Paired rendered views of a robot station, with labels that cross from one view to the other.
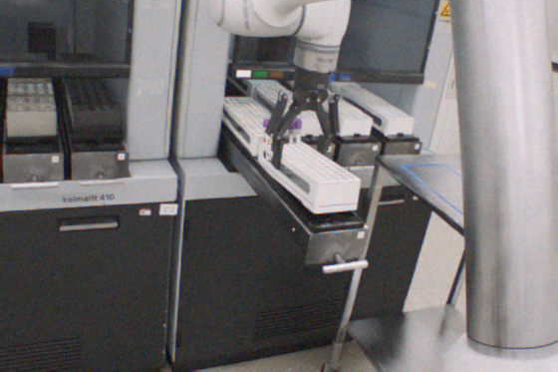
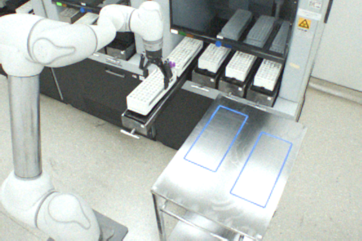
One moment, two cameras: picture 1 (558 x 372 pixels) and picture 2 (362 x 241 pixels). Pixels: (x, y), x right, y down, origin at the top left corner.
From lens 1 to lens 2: 140 cm
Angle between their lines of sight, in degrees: 50
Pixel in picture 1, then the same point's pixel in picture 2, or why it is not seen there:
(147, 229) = (136, 83)
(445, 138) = not seen: outside the picture
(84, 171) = (110, 53)
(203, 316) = (164, 127)
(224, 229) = not seen: hidden behind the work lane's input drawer
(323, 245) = (127, 122)
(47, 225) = (103, 68)
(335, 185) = (133, 101)
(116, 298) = not seen: hidden behind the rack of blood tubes
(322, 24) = (139, 31)
